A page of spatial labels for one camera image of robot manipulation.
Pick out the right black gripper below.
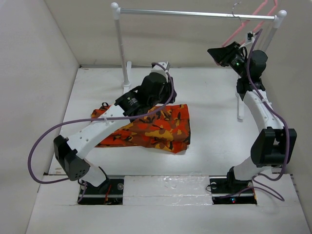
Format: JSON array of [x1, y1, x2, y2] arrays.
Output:
[[208, 41, 249, 78]]

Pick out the pink clothes hanger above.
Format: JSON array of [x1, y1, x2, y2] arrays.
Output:
[[221, 0, 287, 47]]

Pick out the orange camouflage trousers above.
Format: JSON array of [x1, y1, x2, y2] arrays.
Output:
[[96, 104, 191, 154]]

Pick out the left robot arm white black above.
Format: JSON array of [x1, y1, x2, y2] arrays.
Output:
[[53, 71, 174, 194]]

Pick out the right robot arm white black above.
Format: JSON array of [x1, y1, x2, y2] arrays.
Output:
[[207, 42, 297, 194]]

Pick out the white and silver clothes rack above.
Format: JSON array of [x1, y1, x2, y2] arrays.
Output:
[[111, 1, 288, 120]]

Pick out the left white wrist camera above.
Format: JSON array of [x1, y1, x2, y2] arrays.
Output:
[[151, 61, 170, 80]]

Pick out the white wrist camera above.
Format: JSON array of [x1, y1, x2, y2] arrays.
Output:
[[151, 61, 170, 80], [239, 31, 257, 48]]

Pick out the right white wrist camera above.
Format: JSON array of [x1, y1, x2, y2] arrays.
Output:
[[239, 31, 257, 48]]

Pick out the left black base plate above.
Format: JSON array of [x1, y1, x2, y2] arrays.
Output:
[[77, 175, 124, 205]]

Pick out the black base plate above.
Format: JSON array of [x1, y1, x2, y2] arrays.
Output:
[[77, 175, 124, 205], [206, 176, 257, 205]]

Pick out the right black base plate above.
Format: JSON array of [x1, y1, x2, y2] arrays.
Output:
[[206, 176, 257, 205]]

